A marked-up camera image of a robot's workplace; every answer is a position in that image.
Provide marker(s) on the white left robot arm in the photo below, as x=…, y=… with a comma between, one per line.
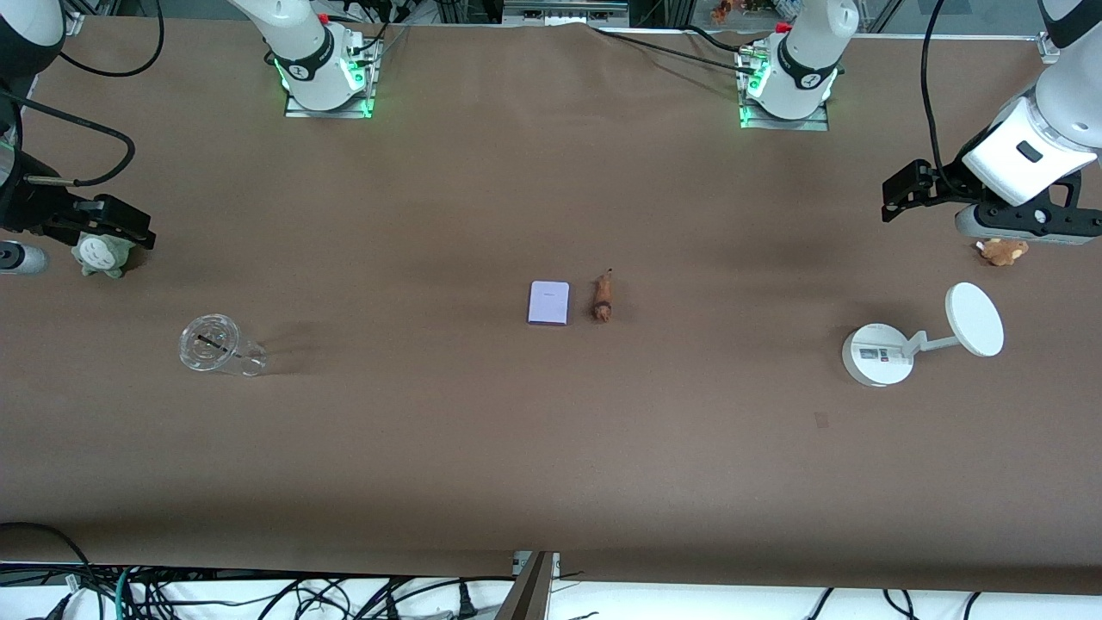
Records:
x=805, y=60

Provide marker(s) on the aluminium frame rail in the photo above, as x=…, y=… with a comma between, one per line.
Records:
x=564, y=13

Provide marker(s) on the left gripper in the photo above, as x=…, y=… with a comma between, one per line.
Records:
x=944, y=186

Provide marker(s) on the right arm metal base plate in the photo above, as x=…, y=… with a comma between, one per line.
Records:
x=366, y=95

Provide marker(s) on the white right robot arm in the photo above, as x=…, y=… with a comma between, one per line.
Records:
x=301, y=43

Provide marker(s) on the grey green plush toy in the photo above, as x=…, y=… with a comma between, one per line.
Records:
x=103, y=256

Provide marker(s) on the thin black stick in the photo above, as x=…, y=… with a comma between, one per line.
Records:
x=215, y=343

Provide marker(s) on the lavender phone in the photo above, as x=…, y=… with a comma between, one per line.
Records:
x=548, y=303

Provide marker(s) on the brown table support bracket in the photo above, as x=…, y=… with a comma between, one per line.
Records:
x=527, y=590

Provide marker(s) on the white phone stand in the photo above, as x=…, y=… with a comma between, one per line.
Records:
x=882, y=355

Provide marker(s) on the clear glass cup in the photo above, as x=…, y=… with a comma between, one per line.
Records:
x=215, y=349

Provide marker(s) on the black power plug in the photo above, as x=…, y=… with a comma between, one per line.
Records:
x=467, y=603

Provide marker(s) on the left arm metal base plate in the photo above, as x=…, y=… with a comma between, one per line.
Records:
x=818, y=120

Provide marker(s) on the brown plush toy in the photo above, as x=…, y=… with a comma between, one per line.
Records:
x=1003, y=251

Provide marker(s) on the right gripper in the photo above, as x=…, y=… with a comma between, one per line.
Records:
x=34, y=215

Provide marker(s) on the brown lion statue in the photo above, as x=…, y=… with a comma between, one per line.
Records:
x=603, y=300

